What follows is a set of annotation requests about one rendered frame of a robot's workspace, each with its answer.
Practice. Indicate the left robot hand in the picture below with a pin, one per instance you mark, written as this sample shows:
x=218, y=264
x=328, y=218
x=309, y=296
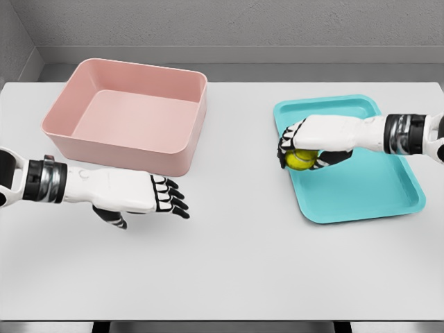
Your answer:
x=132, y=190

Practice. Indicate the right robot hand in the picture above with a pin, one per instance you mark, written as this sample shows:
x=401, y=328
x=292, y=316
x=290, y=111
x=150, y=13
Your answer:
x=322, y=133

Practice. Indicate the pink rectangular basket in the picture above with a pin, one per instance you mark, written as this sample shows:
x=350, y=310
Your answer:
x=132, y=114

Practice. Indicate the blue rectangular tray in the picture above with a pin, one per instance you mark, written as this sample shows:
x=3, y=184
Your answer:
x=354, y=173

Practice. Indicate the yellow tennis ball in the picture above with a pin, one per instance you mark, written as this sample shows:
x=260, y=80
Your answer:
x=300, y=159

